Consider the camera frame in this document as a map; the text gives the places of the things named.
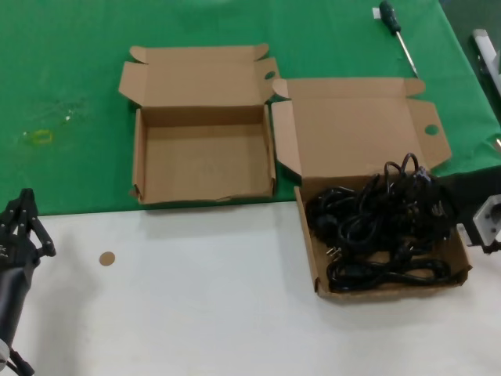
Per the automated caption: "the grey metal bracket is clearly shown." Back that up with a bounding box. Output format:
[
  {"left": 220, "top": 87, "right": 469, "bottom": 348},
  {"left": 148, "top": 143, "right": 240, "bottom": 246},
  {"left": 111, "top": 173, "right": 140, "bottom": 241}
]
[{"left": 471, "top": 28, "right": 501, "bottom": 99}]

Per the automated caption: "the open brown cardboard box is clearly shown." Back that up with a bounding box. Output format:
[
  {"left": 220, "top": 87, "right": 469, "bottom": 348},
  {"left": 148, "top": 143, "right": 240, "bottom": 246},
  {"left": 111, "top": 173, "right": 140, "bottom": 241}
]
[
  {"left": 270, "top": 77, "right": 474, "bottom": 303},
  {"left": 118, "top": 42, "right": 282, "bottom": 205}
]

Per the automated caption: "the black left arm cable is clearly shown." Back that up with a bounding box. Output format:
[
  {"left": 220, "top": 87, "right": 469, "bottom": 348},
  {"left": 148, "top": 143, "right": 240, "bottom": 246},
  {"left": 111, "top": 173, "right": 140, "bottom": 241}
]
[{"left": 5, "top": 346, "right": 36, "bottom": 376}]

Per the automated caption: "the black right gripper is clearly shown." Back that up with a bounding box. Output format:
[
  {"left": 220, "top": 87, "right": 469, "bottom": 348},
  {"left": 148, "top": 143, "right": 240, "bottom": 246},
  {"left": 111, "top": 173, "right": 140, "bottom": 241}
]
[{"left": 413, "top": 167, "right": 478, "bottom": 237}]

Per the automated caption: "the green tablecloth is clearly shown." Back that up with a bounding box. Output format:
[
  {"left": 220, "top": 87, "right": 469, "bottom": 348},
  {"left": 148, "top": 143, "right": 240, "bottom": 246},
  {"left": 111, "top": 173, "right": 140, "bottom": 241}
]
[{"left": 0, "top": 0, "right": 501, "bottom": 219}]

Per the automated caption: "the black power cord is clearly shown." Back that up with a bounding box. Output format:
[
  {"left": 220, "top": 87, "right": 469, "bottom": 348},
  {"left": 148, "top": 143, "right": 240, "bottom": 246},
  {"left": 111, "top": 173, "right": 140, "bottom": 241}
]
[
  {"left": 324, "top": 152, "right": 460, "bottom": 260},
  {"left": 326, "top": 258, "right": 455, "bottom": 293},
  {"left": 305, "top": 186, "right": 380, "bottom": 244},
  {"left": 339, "top": 211, "right": 443, "bottom": 256}
]

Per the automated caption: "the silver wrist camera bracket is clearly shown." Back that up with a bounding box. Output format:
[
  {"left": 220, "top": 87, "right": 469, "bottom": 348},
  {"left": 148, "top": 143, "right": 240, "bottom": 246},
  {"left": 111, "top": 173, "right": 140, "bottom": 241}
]
[{"left": 472, "top": 194, "right": 501, "bottom": 246}]

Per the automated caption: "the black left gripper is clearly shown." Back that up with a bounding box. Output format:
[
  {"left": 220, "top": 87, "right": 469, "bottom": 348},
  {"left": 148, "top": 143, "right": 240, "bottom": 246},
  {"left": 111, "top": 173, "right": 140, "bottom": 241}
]
[{"left": 0, "top": 187, "right": 58, "bottom": 272}]

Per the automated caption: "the green handled screwdriver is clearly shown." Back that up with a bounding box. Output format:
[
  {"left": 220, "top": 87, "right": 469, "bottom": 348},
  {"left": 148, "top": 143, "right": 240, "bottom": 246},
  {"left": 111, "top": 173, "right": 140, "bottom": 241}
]
[{"left": 378, "top": 0, "right": 420, "bottom": 78}]

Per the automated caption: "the yellow rectangular outline mark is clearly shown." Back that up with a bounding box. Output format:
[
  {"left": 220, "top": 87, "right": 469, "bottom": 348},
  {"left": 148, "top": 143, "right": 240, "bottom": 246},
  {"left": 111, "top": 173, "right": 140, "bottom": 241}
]
[{"left": 30, "top": 129, "right": 55, "bottom": 147}]

